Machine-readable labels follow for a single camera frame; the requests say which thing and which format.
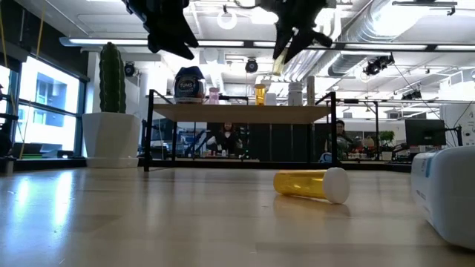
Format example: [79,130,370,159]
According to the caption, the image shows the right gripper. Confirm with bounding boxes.
[258,0,334,64]

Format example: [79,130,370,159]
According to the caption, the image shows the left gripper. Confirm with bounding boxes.
[124,0,200,60]

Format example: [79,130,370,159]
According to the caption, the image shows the Tums bottle blue cap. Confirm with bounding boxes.
[173,65,207,105]

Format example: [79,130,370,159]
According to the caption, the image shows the tall thin vial white cap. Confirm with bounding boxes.
[305,76,315,107]

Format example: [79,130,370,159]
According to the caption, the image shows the white bottle grey label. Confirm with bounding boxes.
[288,82,304,107]

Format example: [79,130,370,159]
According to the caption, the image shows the orange vial white cap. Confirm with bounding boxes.
[254,83,267,106]

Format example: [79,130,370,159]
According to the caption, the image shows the white bottle blue label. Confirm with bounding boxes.
[410,145,475,251]

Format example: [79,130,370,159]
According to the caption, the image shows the long overhead light bar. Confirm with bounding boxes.
[59,36,475,53]

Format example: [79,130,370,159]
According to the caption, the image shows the green cactus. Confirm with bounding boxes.
[98,41,128,114]

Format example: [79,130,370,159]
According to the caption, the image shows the black track spotlight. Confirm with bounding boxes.
[402,88,422,101]
[362,54,396,77]

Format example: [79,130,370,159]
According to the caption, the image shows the person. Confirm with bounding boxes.
[325,119,357,161]
[206,122,242,156]

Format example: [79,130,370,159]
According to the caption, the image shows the white planter pot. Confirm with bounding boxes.
[81,111,143,169]

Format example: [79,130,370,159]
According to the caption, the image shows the small green potted plant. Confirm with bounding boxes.
[378,129,396,161]

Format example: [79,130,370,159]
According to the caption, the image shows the amber vial white cap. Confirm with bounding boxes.
[273,166,351,205]

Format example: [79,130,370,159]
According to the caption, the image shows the window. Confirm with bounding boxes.
[0,55,88,156]

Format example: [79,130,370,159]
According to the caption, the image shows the black computer monitor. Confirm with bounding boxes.
[404,118,448,147]

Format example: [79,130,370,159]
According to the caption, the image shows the white ring ceiling lamp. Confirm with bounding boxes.
[216,9,238,31]

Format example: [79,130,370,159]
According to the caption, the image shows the silver ventilation duct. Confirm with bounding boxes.
[328,0,415,77]

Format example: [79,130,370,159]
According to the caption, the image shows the wooden shelf black frame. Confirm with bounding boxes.
[143,88,338,172]

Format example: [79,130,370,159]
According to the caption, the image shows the black aluminium table frame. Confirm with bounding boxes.
[14,157,411,172]

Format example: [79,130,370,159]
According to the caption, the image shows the black ceiling rail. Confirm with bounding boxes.
[392,0,458,16]

